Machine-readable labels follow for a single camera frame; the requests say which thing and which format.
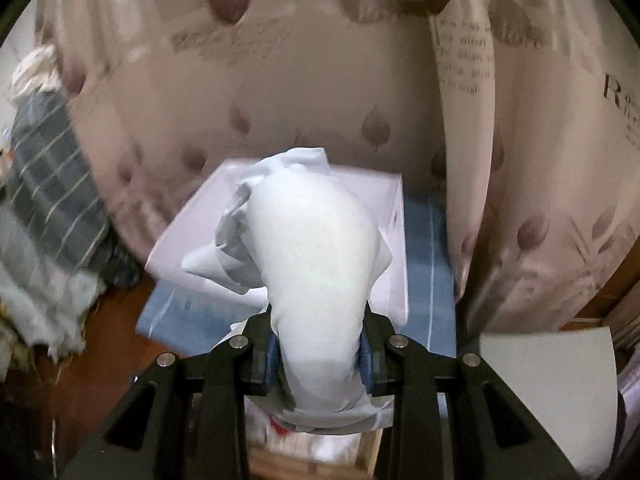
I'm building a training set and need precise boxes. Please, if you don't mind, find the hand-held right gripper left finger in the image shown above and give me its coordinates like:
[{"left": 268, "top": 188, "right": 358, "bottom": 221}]
[{"left": 57, "top": 305, "right": 282, "bottom": 480}]

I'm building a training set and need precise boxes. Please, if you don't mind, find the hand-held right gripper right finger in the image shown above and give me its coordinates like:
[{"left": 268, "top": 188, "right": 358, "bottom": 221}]
[{"left": 357, "top": 305, "right": 583, "bottom": 480}]

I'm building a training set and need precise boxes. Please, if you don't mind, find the plain pale white underwear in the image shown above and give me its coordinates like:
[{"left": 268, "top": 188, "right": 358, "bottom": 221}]
[{"left": 182, "top": 147, "right": 396, "bottom": 436}]

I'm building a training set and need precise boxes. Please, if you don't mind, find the white storage box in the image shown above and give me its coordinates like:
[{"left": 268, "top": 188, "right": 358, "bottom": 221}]
[{"left": 145, "top": 157, "right": 410, "bottom": 323}]

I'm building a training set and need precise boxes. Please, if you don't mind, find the blue striped cloth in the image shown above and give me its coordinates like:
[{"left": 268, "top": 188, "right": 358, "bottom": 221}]
[{"left": 136, "top": 192, "right": 458, "bottom": 361}]

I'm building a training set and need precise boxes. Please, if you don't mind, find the white curved board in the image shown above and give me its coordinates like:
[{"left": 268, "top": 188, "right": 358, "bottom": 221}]
[{"left": 477, "top": 326, "right": 618, "bottom": 478}]

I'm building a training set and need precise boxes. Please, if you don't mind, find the pale printed cloth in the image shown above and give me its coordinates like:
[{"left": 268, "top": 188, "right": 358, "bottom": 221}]
[{"left": 0, "top": 205, "right": 108, "bottom": 361}]

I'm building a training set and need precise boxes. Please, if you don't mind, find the grey striped blanket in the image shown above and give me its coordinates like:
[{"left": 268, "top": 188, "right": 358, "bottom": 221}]
[{"left": 0, "top": 90, "right": 141, "bottom": 286}]

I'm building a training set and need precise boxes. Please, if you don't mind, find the tulip print curtain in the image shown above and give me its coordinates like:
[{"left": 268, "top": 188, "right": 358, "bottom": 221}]
[{"left": 35, "top": 0, "right": 640, "bottom": 333}]

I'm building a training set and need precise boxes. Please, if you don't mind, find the white crumpled fabric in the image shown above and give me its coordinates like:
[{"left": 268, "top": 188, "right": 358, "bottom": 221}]
[{"left": 12, "top": 45, "right": 63, "bottom": 103}]

